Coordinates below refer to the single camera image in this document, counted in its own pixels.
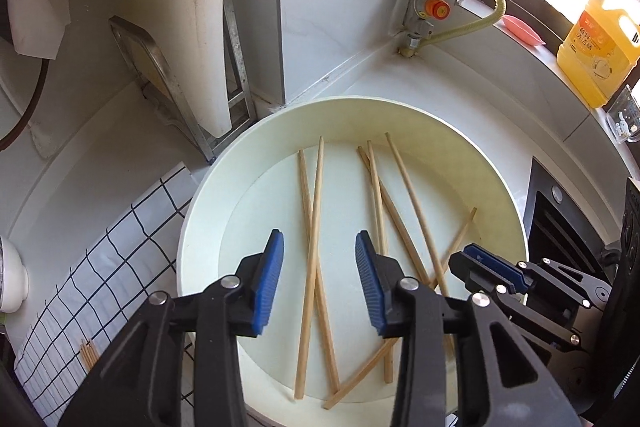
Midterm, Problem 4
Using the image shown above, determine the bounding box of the yellow detergent bottle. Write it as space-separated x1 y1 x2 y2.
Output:
556 0 640 109

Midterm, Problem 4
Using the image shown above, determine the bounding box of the white bowl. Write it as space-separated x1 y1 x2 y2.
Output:
0 234 30 314

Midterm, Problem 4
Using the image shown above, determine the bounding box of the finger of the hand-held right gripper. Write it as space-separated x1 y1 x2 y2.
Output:
464 244 612 309
448 251 584 354

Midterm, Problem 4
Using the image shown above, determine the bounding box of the brown round ring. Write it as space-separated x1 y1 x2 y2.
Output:
0 57 51 152

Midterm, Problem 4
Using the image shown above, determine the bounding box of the yellow corrugated gas hose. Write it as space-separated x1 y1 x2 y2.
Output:
412 0 507 58

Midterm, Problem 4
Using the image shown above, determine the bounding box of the white cutting board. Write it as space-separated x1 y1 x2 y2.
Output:
191 0 237 138

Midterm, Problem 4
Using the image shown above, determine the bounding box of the orange knob gas regulator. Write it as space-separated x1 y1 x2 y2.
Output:
412 0 453 32

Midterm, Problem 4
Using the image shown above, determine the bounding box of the pink soap dish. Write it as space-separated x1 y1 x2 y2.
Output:
501 14 546 46

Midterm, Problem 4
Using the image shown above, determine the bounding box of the bundle of wooden chopsticks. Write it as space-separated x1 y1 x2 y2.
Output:
79 338 101 370

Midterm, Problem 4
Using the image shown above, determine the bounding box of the black white checkered cloth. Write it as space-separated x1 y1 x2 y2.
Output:
12 161 201 427

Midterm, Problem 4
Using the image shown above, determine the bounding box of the black gas stove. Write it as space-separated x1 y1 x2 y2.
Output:
525 157 626 288

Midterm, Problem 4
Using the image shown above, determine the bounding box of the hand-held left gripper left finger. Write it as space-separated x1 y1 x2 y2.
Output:
57 229 286 427

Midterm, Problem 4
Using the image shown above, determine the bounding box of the metal cutting board rack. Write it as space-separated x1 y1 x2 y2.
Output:
109 0 259 164

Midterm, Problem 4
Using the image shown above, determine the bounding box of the grey dishcloth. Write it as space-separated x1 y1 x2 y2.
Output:
7 0 71 60

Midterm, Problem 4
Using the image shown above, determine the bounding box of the white round basin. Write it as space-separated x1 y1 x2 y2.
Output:
175 94 531 427

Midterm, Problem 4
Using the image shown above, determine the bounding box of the clear glass cup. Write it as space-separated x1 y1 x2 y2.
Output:
605 86 640 142

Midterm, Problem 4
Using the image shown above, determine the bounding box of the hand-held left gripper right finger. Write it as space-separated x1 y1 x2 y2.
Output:
355 231 583 427

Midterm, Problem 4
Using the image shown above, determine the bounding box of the grey metal stove fitting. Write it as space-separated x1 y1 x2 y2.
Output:
597 242 624 268

